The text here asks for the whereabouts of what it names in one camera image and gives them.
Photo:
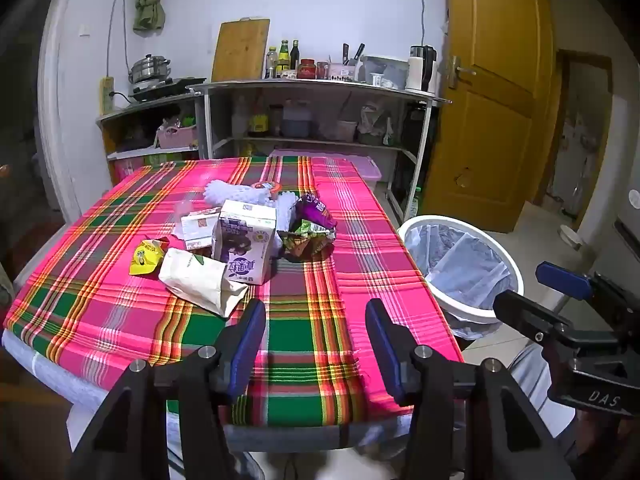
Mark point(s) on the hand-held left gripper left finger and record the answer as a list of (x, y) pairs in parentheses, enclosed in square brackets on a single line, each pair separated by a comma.
[(252, 335)]

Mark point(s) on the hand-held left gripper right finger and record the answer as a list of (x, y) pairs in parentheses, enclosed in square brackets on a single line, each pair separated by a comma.
[(382, 350)]

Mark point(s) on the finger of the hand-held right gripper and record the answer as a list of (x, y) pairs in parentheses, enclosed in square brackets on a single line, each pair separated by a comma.
[(562, 280), (525, 312)]

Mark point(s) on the white round waste bin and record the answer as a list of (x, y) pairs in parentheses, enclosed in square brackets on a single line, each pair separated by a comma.
[(465, 313)]

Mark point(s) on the beige paper food bag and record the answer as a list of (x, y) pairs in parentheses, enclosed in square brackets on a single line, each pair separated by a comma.
[(195, 280)]

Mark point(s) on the translucent plastic bin liner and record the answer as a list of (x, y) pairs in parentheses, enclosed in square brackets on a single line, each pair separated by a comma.
[(450, 260)]

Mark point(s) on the purple milk carton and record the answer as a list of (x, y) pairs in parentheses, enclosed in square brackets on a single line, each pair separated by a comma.
[(242, 240)]

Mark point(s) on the green snack packet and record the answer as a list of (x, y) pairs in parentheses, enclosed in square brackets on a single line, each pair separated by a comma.
[(305, 242)]

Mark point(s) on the small white pink carton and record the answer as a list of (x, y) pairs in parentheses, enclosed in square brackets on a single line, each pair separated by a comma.
[(197, 227)]

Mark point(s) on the yellow snack packet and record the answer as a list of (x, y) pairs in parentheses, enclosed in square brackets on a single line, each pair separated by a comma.
[(145, 259)]

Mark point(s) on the purple snack packet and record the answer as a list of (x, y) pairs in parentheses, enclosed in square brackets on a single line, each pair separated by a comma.
[(312, 208)]

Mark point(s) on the small orange wrapper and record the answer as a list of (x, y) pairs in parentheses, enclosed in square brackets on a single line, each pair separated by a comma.
[(265, 186)]

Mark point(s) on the white floor bowl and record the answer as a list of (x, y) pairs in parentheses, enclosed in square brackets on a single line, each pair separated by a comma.
[(570, 236)]

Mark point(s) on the pink plaid tablecloth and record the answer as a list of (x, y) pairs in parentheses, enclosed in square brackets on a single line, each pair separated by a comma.
[(310, 335)]

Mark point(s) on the green plastic bottle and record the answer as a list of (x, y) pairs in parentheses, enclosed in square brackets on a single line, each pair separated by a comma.
[(417, 200)]

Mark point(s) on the wooden door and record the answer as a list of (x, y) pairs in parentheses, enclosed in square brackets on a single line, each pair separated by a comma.
[(495, 110)]

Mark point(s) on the pink lid storage box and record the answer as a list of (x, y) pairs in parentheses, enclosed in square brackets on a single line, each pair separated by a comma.
[(367, 167)]

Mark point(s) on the yellow oil jug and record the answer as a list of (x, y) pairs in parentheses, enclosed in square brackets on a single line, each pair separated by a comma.
[(246, 150)]

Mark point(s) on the white table under sheet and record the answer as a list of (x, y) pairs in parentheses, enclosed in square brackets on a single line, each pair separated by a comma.
[(45, 367)]

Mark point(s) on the pink plastic basket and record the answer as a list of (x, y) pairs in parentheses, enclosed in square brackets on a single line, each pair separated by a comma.
[(175, 137)]

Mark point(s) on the yellow label bottle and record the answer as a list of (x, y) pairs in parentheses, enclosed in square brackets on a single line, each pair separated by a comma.
[(257, 122)]

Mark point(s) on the clear plastic jug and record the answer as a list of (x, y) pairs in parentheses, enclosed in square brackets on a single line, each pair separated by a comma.
[(240, 117)]

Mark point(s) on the gray plastic jug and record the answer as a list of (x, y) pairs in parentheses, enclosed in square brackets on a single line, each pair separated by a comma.
[(297, 120)]

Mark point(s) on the crumpled plastic bags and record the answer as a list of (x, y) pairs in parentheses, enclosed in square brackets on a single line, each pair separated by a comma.
[(372, 120)]

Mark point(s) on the white black electric kettle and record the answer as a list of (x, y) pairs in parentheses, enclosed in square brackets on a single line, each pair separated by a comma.
[(422, 72)]

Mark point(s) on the small wooden shelf unit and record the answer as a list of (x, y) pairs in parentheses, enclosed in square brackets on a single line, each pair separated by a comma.
[(140, 108)]

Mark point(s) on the gray metal shelf unit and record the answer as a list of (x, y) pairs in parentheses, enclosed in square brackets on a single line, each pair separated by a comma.
[(320, 85)]

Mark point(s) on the black induction stove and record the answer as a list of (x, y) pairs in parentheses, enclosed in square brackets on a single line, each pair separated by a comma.
[(167, 89)]

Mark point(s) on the small white cup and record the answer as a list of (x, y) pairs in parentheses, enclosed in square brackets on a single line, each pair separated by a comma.
[(377, 80)]

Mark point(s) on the clear bottle yellow cap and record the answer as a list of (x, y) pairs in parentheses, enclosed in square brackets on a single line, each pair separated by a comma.
[(271, 65)]

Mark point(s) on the red sauce jar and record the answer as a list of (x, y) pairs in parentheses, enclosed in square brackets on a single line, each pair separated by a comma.
[(306, 69)]

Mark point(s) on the small glass jar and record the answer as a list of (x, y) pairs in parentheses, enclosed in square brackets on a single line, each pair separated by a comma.
[(322, 70)]

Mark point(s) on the gray plastic container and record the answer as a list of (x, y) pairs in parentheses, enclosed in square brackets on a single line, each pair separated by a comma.
[(387, 67)]

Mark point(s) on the green yellow oil bottle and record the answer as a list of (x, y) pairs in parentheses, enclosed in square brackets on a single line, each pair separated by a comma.
[(283, 60)]

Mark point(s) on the pink knife holder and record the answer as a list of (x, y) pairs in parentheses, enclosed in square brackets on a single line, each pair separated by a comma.
[(341, 72)]

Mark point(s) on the yellow power strip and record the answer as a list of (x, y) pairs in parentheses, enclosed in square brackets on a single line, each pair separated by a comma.
[(106, 97)]

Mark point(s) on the dark sauce bottle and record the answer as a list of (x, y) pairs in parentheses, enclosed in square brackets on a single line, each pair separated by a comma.
[(294, 55)]

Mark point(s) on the wooden cutting board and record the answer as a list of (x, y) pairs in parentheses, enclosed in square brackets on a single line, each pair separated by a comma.
[(240, 50)]

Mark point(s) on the steel cooking pot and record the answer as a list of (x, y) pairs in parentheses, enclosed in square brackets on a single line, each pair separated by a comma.
[(149, 69)]

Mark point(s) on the dark table frame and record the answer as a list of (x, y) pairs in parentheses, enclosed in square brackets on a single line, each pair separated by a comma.
[(300, 437)]

